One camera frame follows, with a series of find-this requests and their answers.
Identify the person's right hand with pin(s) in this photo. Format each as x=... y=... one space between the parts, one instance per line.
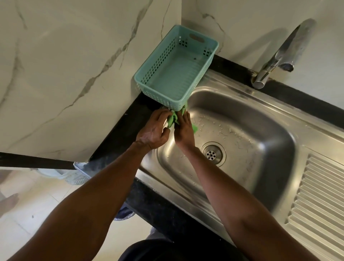
x=184 y=133

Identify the person's left hand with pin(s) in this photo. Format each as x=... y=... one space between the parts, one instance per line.
x=150 y=131

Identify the person's left thumb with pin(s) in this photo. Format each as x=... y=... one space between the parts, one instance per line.
x=166 y=132

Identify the person's right fingers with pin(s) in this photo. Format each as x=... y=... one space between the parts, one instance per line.
x=185 y=119

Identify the green cleaning cloth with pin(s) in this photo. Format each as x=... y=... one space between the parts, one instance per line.
x=173 y=118

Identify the person's left forearm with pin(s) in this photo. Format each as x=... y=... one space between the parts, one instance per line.
x=88 y=204

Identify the person's right forearm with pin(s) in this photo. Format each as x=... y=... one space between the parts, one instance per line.
x=236 y=212

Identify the metal sink drain strainer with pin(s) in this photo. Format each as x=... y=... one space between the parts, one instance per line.
x=212 y=154

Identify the teal plastic basket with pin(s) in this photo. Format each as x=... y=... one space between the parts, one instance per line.
x=174 y=70

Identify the stainless steel sink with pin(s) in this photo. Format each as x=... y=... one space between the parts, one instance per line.
x=255 y=139

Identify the blue plastic container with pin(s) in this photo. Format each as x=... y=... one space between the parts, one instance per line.
x=125 y=213

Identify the white plastic bucket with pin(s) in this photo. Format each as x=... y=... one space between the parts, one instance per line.
x=64 y=176

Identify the person's dark clothing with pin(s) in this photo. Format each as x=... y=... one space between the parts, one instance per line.
x=161 y=250

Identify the chrome faucet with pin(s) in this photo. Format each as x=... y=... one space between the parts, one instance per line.
x=285 y=51

